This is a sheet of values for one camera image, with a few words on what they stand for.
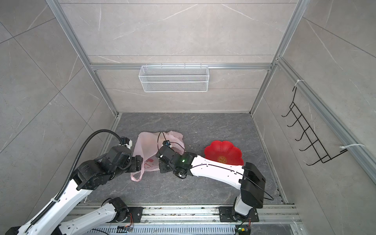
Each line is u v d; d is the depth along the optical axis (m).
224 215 0.73
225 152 0.96
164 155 0.54
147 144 0.90
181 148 0.74
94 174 0.42
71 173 0.42
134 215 0.73
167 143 0.71
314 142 0.63
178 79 1.01
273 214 0.75
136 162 0.60
